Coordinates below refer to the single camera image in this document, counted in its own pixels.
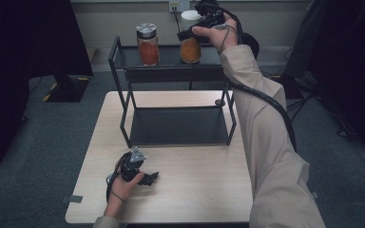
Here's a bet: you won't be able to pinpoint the black chair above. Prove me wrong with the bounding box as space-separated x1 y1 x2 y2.
188 30 261 91

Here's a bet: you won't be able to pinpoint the person's left hand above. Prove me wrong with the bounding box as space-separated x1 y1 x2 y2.
108 161 145 202

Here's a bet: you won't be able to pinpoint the grey wrist cord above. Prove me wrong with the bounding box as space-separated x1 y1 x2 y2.
213 23 240 54

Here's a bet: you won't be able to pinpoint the glass jar with white lid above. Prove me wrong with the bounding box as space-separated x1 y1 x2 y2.
179 9 203 65

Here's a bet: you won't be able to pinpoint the person's right hand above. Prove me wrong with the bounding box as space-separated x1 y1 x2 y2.
191 13 240 54

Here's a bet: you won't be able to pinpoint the black stand base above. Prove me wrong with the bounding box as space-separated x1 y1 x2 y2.
42 73 91 104

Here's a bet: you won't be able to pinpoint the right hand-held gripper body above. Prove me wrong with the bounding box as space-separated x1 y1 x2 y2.
194 0 227 29

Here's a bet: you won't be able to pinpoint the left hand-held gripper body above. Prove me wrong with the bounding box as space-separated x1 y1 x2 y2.
120 146 147 182

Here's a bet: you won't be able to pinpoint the black power cable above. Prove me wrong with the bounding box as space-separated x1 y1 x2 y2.
173 10 182 33

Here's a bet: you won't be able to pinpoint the black curtain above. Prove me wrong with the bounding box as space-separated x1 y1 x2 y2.
308 0 365 169
0 0 95 176

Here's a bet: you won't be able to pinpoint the black hair tie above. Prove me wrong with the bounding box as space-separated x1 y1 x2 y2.
109 190 127 204

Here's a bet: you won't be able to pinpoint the black floor cables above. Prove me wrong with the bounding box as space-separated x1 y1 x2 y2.
284 89 322 127

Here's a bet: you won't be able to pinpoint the glass jar with metal lid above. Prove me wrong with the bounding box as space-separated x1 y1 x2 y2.
135 22 161 67

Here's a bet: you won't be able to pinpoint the black two-tier metal rack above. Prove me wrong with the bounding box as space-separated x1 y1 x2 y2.
107 35 240 149

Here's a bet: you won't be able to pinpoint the right hand-held gripper cable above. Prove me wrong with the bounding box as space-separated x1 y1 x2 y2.
217 5 298 154

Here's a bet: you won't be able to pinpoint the left hand-held gripper cable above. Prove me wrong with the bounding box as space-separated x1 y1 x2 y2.
105 172 122 203

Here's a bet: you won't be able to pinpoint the white wall socket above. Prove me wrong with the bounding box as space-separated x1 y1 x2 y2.
168 0 191 14

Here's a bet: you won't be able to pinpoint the hand-held gripper cable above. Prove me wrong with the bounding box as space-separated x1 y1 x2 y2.
217 5 298 154
105 172 122 203

